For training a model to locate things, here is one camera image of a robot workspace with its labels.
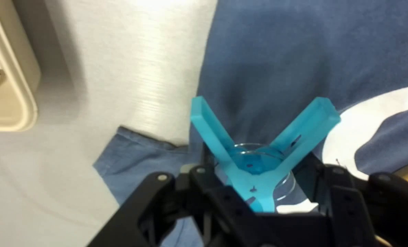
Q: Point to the blue plastic clothes peg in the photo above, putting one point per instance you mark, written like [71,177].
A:
[255,170]

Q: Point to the beige cutlery tray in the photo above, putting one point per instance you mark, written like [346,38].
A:
[19,73]

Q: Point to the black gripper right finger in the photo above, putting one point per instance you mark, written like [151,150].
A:
[361,213]

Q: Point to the blue t-shirt with print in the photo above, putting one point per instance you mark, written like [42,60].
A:
[265,60]

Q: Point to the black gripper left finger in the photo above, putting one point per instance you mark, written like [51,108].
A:
[149,213]

